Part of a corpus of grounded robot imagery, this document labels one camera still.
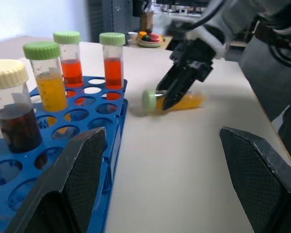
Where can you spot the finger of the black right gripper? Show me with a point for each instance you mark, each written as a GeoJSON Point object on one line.
{"type": "Point", "coordinates": [168, 80]}
{"type": "Point", "coordinates": [180, 89]}

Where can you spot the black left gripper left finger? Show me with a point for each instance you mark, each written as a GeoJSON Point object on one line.
{"type": "Point", "coordinates": [72, 184]}

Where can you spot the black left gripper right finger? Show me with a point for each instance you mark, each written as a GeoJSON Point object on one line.
{"type": "Point", "coordinates": [259, 184]}

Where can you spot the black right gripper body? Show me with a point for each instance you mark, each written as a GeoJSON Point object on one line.
{"type": "Point", "coordinates": [196, 55]}

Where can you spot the yellow liquid tube green cap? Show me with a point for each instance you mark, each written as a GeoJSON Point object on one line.
{"type": "Point", "coordinates": [194, 100]}
{"type": "Point", "coordinates": [49, 85]}

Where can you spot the blue test tube rack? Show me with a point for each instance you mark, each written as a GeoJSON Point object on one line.
{"type": "Point", "coordinates": [101, 116]}

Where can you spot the bowl of colourful toys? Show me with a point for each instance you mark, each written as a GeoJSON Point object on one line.
{"type": "Point", "coordinates": [150, 40]}

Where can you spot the red liquid tube green cap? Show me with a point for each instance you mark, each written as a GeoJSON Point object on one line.
{"type": "Point", "coordinates": [71, 65]}
{"type": "Point", "coordinates": [113, 70]}

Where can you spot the brown cardboard box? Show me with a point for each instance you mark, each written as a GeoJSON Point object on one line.
{"type": "Point", "coordinates": [147, 21]}

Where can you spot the dark grey cabinet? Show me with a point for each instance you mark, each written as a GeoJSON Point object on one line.
{"type": "Point", "coordinates": [111, 19]}

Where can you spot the dark liquid tube cream cap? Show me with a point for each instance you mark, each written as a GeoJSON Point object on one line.
{"type": "Point", "coordinates": [12, 102]}

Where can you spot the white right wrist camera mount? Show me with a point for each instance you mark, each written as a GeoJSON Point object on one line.
{"type": "Point", "coordinates": [208, 40]}

